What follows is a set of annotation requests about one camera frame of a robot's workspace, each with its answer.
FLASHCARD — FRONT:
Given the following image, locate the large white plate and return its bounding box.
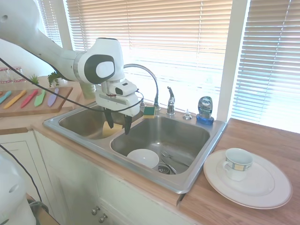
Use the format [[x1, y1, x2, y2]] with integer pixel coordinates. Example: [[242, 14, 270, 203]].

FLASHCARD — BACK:
[[202, 149, 293, 210]]

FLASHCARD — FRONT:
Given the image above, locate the green knife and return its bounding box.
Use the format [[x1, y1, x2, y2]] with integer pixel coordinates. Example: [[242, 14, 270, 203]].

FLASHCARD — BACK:
[[34, 90, 47, 108]]

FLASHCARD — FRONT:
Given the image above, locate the wide window blind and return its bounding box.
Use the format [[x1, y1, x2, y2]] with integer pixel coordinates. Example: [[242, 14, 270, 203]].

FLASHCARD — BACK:
[[66, 0, 233, 113]]

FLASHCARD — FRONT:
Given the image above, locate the black cable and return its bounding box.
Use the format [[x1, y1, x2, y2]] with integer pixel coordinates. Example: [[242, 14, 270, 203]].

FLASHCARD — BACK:
[[0, 57, 146, 113], [0, 143, 43, 203]]

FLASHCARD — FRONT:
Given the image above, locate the red knife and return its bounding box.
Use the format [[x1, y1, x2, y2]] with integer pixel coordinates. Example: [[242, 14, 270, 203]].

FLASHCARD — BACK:
[[20, 89, 39, 109]]

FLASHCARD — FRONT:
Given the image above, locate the stainless steel double sink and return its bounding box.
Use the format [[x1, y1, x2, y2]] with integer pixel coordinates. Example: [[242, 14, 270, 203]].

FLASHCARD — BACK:
[[43, 100, 228, 195]]

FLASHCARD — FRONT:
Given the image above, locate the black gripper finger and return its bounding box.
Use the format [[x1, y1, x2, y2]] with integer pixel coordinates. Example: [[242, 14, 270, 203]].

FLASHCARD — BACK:
[[104, 107, 114, 130], [123, 113, 133, 135]]

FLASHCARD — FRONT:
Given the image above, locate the white bowl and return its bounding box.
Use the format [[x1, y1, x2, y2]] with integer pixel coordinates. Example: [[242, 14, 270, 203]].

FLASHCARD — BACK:
[[127, 148, 160, 169]]

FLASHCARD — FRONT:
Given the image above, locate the purple knife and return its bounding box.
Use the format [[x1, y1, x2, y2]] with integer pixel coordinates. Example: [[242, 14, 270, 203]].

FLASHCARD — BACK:
[[47, 87, 60, 106]]

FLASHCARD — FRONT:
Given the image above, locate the chrome gooseneck faucet spout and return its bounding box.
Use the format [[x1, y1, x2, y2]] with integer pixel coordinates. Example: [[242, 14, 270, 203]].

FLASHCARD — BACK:
[[123, 63, 161, 111]]

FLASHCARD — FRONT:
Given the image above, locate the teal knife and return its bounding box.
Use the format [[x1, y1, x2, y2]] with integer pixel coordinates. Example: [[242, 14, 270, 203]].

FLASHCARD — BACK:
[[0, 90, 13, 105]]

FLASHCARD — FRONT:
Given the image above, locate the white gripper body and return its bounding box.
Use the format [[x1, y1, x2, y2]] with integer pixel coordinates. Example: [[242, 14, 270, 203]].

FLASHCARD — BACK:
[[95, 90, 141, 117]]

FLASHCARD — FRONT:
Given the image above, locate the yellow knife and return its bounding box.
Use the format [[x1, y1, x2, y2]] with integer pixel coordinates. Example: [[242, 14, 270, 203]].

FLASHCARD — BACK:
[[3, 90, 27, 109]]

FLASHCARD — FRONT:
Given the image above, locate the white mug with patterned rim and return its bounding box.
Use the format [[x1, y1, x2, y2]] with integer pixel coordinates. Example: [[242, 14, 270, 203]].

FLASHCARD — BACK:
[[221, 147, 255, 182]]

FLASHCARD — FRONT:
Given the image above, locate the white kitchen cabinet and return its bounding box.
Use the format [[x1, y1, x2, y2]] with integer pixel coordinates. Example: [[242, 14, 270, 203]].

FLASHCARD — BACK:
[[0, 127, 190, 225]]

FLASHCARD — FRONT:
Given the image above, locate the small spiky plant white pot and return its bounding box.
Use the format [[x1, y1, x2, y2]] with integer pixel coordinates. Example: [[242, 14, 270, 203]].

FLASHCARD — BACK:
[[29, 73, 41, 90]]

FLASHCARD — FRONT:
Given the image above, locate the small leafy plant white pot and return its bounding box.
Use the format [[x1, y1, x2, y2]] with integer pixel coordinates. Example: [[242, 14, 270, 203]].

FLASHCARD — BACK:
[[47, 71, 68, 88]]

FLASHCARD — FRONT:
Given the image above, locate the tall window blind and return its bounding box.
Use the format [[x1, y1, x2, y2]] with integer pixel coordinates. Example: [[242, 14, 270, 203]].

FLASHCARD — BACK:
[[230, 0, 300, 135]]

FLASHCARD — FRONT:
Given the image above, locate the yellow plastic cup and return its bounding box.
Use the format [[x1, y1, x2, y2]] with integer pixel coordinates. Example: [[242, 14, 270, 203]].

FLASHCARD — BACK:
[[102, 121, 123, 137]]

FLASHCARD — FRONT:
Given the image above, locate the chrome faucet handle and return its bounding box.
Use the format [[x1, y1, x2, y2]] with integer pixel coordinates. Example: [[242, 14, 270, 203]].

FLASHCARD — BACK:
[[165, 86, 177, 116]]

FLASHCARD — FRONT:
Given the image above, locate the metal sink drain strainer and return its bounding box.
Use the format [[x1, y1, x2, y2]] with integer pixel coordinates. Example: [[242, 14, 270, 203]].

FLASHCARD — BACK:
[[157, 164, 177, 175]]

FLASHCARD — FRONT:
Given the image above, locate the yellow green sponge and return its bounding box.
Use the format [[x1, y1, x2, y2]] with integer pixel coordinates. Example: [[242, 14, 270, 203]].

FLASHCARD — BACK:
[[142, 105, 158, 120]]

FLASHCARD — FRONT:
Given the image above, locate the narrow window blind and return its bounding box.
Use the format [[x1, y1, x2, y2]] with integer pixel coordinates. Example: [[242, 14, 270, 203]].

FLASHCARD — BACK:
[[38, 0, 63, 48]]

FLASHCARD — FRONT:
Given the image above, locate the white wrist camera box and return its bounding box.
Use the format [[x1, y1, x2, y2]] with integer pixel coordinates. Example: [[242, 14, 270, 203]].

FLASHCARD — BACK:
[[114, 80, 139, 97]]

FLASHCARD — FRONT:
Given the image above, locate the green pot with utensils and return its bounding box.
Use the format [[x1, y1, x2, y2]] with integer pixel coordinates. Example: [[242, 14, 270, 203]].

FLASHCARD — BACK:
[[80, 82, 97, 100]]

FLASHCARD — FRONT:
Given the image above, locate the wooden cutting board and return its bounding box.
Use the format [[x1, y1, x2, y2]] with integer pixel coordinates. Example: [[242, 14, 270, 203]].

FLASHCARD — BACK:
[[0, 86, 74, 118]]

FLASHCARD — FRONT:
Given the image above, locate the blue Dawn dish soap bottle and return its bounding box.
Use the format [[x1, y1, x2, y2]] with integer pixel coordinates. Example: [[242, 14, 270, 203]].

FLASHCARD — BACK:
[[195, 96, 215, 126]]

